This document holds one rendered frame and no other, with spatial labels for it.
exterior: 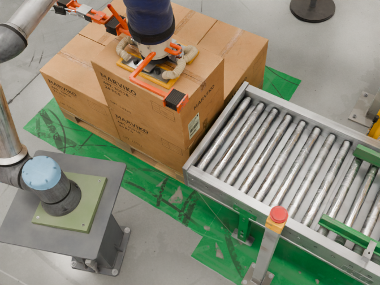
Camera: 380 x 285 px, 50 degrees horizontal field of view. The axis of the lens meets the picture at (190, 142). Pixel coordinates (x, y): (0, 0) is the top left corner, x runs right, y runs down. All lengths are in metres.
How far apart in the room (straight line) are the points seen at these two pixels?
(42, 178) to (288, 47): 2.44
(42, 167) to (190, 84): 0.81
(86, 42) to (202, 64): 1.10
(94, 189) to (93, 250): 0.29
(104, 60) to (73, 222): 0.87
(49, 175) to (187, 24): 1.60
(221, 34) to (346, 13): 1.48
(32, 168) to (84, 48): 1.30
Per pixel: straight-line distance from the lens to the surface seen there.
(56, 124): 3.31
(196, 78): 2.09
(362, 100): 3.35
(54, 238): 2.02
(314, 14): 3.90
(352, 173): 2.34
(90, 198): 2.00
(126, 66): 2.17
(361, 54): 3.69
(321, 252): 2.18
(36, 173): 1.84
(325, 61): 3.55
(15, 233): 2.10
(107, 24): 2.23
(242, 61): 2.72
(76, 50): 2.96
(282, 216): 1.62
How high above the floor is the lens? 2.52
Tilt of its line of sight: 58 degrees down
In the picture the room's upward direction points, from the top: 7 degrees counter-clockwise
